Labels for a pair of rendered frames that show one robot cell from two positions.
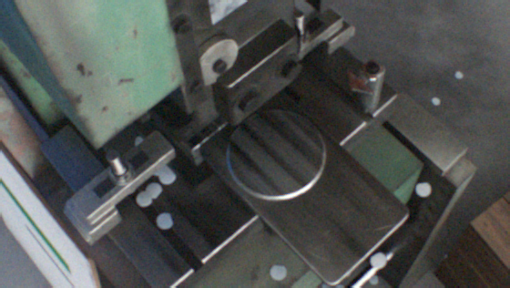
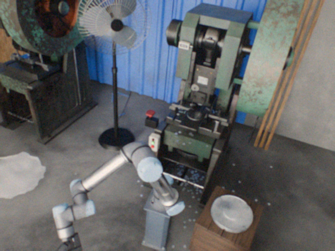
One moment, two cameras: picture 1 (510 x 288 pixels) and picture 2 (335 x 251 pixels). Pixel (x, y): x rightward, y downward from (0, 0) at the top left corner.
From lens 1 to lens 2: 163 cm
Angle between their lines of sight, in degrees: 41
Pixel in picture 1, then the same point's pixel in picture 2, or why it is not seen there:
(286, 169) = (193, 116)
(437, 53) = (271, 197)
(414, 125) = (219, 143)
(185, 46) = (190, 76)
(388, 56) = (260, 186)
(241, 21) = (201, 86)
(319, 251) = (183, 122)
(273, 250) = (183, 131)
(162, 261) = (171, 115)
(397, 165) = (209, 142)
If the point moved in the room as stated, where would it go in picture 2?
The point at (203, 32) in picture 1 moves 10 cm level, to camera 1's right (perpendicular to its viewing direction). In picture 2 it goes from (196, 82) to (204, 88)
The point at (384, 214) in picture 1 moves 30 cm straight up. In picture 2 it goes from (194, 127) to (201, 91)
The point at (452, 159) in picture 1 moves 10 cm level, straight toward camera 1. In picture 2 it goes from (216, 149) to (203, 147)
